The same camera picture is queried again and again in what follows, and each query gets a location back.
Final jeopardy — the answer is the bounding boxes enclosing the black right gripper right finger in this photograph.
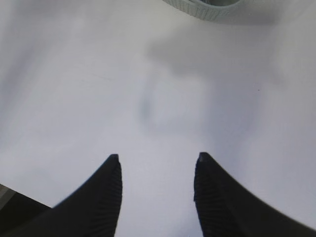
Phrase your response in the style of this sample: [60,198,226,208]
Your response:
[194,152,316,237]

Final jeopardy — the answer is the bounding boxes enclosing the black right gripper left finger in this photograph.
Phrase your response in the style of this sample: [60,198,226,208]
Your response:
[7,154,122,237]

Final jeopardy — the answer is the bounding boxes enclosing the green woven plastic basket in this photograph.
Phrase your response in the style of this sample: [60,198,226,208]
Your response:
[163,0,249,22]

